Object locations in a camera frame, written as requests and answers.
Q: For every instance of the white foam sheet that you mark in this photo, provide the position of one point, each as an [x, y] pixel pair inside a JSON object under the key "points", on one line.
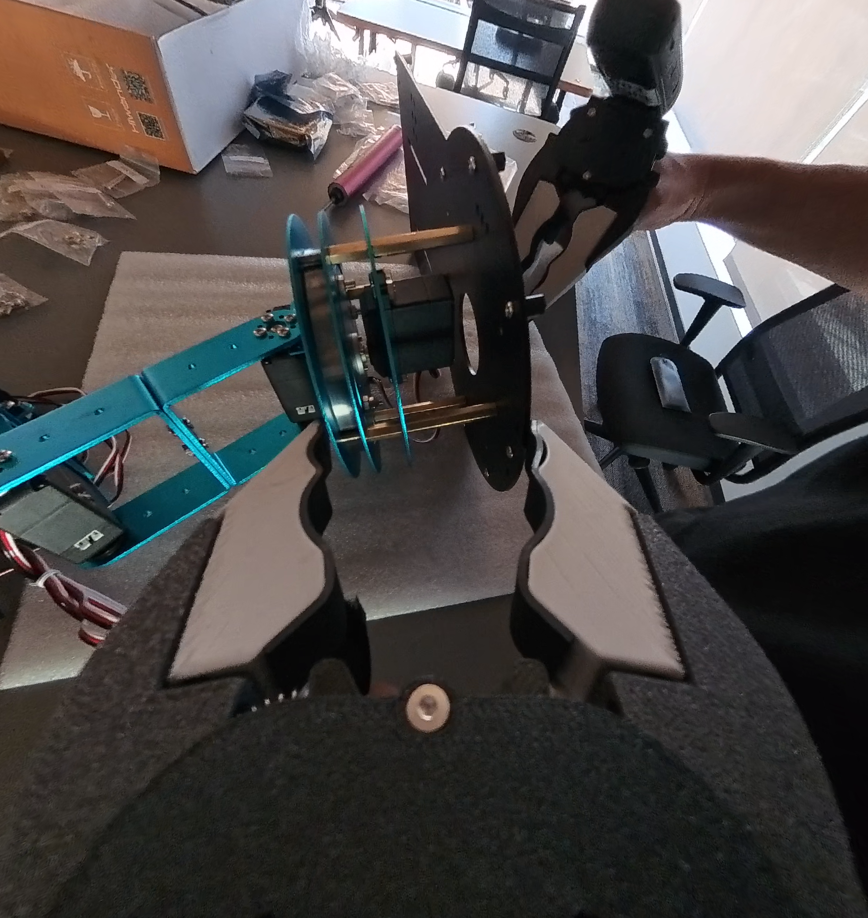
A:
{"points": [[190, 301]]}

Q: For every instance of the black mesh chair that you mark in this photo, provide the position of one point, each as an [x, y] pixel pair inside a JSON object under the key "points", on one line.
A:
{"points": [[513, 50]]}

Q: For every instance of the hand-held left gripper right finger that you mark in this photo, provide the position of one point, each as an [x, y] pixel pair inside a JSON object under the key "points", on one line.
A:
{"points": [[599, 574]]}

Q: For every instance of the silver foil bag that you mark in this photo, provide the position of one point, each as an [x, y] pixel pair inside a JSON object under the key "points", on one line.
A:
{"points": [[287, 115]]}

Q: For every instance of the black office chair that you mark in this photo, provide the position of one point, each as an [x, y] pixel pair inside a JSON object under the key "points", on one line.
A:
{"points": [[656, 401]]}

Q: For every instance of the maroon electric screwdriver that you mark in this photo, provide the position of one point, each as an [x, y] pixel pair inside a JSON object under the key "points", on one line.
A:
{"points": [[366, 168]]}

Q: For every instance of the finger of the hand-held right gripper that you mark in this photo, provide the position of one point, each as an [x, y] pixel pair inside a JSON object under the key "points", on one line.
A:
{"points": [[534, 215], [599, 233]]}

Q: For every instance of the crumpled clear plastic wrap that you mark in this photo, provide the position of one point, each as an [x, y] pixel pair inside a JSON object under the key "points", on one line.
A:
{"points": [[348, 93]]}

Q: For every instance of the small labelled zip bag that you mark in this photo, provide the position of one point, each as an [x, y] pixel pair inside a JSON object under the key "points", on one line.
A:
{"points": [[246, 161]]}

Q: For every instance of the blue toy robot arm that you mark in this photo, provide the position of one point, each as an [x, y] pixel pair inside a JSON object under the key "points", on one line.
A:
{"points": [[491, 237]]}

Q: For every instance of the orange and white cardboard box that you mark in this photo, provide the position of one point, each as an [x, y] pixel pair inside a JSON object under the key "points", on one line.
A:
{"points": [[54, 64]]}

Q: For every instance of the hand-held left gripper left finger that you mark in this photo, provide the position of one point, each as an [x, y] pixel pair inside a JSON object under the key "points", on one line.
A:
{"points": [[255, 566]]}

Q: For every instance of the pile of small screw bags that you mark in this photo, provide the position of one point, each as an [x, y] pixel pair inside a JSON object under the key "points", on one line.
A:
{"points": [[47, 204]]}

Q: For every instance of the grey background table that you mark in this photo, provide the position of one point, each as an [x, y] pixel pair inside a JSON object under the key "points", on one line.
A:
{"points": [[412, 21]]}

